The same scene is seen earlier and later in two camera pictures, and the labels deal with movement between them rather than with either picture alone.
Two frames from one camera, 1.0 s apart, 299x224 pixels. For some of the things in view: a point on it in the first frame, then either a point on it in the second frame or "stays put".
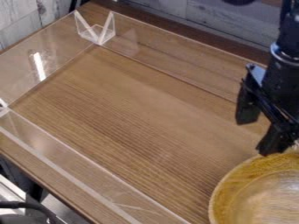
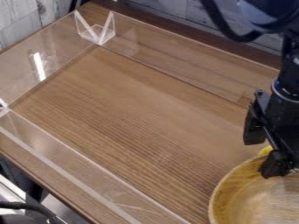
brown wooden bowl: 257,193 stays put
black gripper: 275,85 → 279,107
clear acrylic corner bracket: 96,33 stays put
